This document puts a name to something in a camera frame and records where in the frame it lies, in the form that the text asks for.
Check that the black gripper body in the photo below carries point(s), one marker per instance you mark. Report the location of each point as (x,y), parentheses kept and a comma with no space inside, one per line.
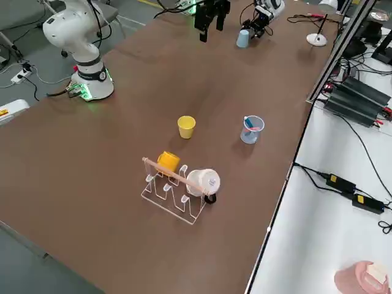
(260,23)
(211,7)

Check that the blue plastic cup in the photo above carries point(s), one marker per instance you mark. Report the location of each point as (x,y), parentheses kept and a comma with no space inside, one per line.
(242,39)

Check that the yellow plastic cup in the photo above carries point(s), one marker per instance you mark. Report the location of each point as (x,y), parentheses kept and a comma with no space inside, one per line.
(186,130)

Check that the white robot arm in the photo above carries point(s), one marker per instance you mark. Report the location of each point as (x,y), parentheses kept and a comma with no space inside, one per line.
(274,6)
(88,61)

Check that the clear measuring cup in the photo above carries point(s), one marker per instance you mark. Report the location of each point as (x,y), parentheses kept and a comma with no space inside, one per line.
(249,139)

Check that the white desk lamp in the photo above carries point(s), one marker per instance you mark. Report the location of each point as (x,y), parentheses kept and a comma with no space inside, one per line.
(317,39)

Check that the blue pen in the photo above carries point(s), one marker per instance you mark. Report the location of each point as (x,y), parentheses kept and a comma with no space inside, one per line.
(249,122)

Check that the small device with red light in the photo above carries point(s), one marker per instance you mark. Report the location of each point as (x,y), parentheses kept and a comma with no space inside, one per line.
(328,88)

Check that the orange-red marker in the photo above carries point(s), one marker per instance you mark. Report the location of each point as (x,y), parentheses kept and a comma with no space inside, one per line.
(252,129)

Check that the black power supply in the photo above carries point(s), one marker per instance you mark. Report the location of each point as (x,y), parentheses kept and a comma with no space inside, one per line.
(367,90)
(352,110)

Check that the black stand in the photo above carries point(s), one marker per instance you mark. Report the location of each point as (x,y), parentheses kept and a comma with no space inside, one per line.
(382,52)

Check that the orange-yellow mug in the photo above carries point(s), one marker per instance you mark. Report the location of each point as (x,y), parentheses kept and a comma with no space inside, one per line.
(168,160)

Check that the white mug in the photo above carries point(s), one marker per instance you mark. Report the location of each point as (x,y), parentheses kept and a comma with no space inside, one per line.
(202,180)

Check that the clear rack with wooden rod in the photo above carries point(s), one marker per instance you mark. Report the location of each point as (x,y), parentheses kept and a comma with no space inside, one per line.
(180,179)

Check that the black power adapter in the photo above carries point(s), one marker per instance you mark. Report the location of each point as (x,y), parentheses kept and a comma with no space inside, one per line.
(367,203)
(340,182)

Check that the white power strip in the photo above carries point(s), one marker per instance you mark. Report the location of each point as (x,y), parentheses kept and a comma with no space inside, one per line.
(21,76)

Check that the white control box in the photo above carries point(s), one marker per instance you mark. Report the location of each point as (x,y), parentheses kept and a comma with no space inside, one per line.
(13,110)

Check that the pink round object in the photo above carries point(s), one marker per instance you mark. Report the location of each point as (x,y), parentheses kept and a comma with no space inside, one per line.
(349,278)

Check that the white block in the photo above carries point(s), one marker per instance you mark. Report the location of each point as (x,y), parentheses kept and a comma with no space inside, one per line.
(376,271)

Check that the aluminium frame post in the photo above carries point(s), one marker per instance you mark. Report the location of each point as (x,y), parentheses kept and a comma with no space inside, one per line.
(339,52)

